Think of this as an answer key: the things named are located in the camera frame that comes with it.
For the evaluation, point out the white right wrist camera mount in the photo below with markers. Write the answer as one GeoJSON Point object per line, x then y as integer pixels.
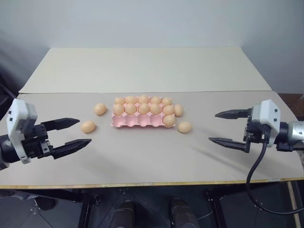
{"type": "Point", "coordinates": [267, 114]}

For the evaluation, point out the tan egg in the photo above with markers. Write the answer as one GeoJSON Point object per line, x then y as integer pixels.
{"type": "Point", "coordinates": [168, 110]}
{"type": "Point", "coordinates": [143, 109]}
{"type": "Point", "coordinates": [130, 109]}
{"type": "Point", "coordinates": [88, 126]}
{"type": "Point", "coordinates": [118, 109]}
{"type": "Point", "coordinates": [155, 108]}
{"type": "Point", "coordinates": [178, 110]}
{"type": "Point", "coordinates": [156, 100]}
{"type": "Point", "coordinates": [100, 109]}
{"type": "Point", "coordinates": [143, 99]}
{"type": "Point", "coordinates": [120, 100]}
{"type": "Point", "coordinates": [167, 101]}
{"type": "Point", "coordinates": [184, 127]}
{"type": "Point", "coordinates": [169, 120]}
{"type": "Point", "coordinates": [131, 99]}

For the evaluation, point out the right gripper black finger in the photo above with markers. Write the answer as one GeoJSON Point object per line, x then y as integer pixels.
{"type": "Point", "coordinates": [232, 143]}
{"type": "Point", "coordinates": [234, 114]}

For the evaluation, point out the black table frame leg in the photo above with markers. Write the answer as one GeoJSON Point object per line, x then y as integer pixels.
{"type": "Point", "coordinates": [89, 209]}
{"type": "Point", "coordinates": [217, 209]}

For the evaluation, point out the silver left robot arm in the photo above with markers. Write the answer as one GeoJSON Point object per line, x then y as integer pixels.
{"type": "Point", "coordinates": [7, 149]}

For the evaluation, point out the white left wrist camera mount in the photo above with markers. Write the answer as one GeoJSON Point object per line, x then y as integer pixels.
{"type": "Point", "coordinates": [20, 111]}

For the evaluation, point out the pink egg tray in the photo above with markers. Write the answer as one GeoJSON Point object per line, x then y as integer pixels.
{"type": "Point", "coordinates": [142, 121]}

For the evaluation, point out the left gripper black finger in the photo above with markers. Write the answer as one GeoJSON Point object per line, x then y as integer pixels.
{"type": "Point", "coordinates": [71, 146]}
{"type": "Point", "coordinates": [61, 123]}

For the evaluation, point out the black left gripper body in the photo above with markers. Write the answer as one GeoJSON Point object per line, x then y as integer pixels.
{"type": "Point", "coordinates": [35, 145]}

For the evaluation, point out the dark rounded shape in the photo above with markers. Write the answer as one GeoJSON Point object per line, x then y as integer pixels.
{"type": "Point", "coordinates": [124, 213]}
{"type": "Point", "coordinates": [183, 213]}

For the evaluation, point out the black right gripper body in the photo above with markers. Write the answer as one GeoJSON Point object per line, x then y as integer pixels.
{"type": "Point", "coordinates": [255, 134]}

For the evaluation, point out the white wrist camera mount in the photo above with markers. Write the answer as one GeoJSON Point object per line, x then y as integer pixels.
{"type": "Point", "coordinates": [20, 111]}
{"type": "Point", "coordinates": [267, 114]}

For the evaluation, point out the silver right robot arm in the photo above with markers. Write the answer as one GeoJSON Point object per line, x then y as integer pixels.
{"type": "Point", "coordinates": [297, 130]}

